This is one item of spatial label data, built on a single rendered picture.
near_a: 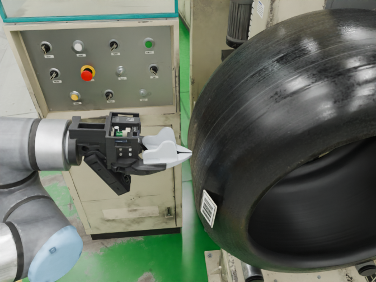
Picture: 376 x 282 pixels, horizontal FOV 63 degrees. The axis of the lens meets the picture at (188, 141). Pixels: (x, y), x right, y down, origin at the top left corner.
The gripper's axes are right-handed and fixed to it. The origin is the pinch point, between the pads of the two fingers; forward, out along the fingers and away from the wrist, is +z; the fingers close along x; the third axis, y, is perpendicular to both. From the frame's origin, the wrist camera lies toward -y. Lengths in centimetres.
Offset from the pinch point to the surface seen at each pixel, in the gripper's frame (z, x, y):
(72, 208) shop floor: -51, 83, -129
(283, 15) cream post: 22.2, 26.0, 19.1
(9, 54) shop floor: -166, 316, -143
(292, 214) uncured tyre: 34.1, 6.3, -27.5
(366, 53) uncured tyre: 21.4, -4.9, 24.8
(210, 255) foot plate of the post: 31, 42, -117
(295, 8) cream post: 24.4, 26.0, 20.9
